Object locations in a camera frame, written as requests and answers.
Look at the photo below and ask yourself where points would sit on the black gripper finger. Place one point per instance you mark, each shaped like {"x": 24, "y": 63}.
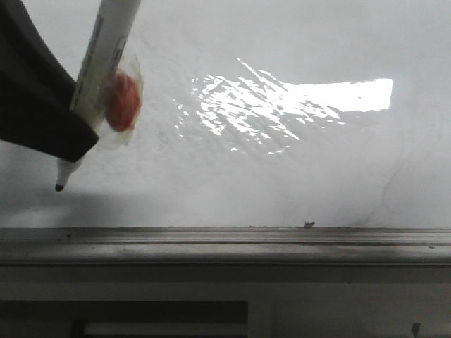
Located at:
{"x": 36, "y": 92}

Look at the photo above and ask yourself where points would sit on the red magnet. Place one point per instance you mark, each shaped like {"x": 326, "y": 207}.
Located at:
{"x": 122, "y": 102}

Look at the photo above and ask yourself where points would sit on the white whiteboard marker pen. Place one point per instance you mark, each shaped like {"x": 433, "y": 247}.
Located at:
{"x": 107, "y": 44}

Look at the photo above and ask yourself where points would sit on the white whiteboard surface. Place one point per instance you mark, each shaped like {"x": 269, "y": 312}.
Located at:
{"x": 266, "y": 114}

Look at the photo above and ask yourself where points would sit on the aluminium whiteboard tray rail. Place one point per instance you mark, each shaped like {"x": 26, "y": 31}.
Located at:
{"x": 222, "y": 245}

